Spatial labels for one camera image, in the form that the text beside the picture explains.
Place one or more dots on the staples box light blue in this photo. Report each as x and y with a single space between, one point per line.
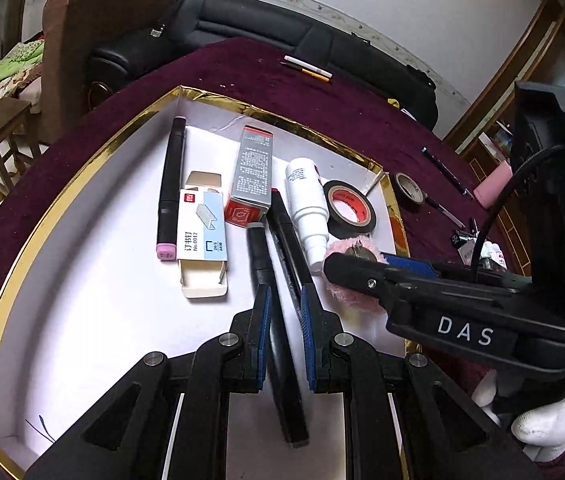
202 252

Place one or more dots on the brown armchair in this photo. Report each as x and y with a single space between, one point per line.
71 29

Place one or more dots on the maroon tablecloth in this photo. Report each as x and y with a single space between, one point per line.
247 71

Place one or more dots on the black sofa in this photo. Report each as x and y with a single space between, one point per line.
188 25

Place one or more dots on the black marker grey cap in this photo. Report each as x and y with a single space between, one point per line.
280 366

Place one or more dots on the white pen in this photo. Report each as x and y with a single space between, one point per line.
306 66

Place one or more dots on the white plastic bottle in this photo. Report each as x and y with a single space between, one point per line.
308 210

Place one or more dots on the black marker pink cap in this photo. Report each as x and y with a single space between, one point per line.
166 234

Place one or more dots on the white gloved right hand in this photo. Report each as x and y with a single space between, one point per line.
534 412

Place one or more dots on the black pen beside marker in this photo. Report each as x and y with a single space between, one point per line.
290 252

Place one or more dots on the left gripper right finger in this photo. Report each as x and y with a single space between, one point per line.
324 371

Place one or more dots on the wooden stool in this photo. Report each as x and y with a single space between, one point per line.
19 147

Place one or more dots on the black silver pen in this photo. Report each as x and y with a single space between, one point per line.
446 173

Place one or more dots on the red grey carton box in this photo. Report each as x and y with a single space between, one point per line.
251 193

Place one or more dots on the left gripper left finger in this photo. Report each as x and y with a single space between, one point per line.
248 371

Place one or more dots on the black electrical tape roll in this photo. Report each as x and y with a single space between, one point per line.
350 212

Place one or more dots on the small tape roll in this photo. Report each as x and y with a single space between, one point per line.
408 191

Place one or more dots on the yellow black pen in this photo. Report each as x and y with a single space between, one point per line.
304 70

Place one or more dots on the white box gold rim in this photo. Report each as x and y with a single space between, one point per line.
86 298

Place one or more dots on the pink thermos bottle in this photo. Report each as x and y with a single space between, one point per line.
487 192

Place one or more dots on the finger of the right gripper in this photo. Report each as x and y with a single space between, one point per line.
412 266
363 284

